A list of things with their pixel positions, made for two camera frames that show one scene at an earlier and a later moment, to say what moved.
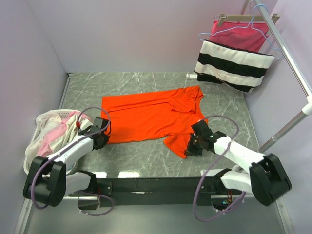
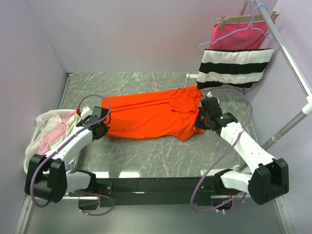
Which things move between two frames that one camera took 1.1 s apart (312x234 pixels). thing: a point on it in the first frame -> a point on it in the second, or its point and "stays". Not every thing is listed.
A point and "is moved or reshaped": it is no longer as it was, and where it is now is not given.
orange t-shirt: [168, 115] is moved or reshaped
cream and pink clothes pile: [53, 132] stays
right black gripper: [190, 151] -> [198, 124]
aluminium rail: [80, 198] stays
